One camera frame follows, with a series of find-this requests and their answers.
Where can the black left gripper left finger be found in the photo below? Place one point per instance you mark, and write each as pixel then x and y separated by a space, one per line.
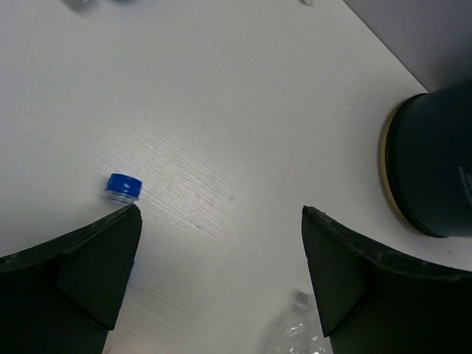
pixel 64 295

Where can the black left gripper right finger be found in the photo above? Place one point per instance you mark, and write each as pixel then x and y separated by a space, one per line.
pixel 374 299

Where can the dark blue gold-rimmed bin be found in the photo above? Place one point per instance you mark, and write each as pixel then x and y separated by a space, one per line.
pixel 425 161

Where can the clear bottle blue label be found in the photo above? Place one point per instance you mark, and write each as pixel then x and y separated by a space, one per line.
pixel 296 329

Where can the pepsi label clear bottle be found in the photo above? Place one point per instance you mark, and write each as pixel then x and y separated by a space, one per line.
pixel 123 188

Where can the clear bottle at left wall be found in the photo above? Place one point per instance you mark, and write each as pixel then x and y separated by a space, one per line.
pixel 79 5

